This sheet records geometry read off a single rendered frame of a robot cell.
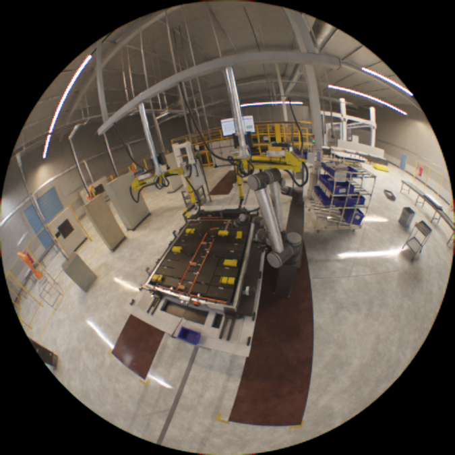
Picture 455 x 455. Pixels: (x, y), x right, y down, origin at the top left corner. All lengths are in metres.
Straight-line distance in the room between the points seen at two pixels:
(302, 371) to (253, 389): 0.73
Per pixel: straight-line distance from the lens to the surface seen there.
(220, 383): 2.50
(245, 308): 1.67
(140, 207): 6.45
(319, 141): 5.21
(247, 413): 2.58
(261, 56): 1.90
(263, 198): 1.39
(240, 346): 1.60
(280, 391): 2.50
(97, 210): 5.50
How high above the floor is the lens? 2.43
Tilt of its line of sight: 36 degrees down
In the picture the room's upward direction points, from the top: 12 degrees counter-clockwise
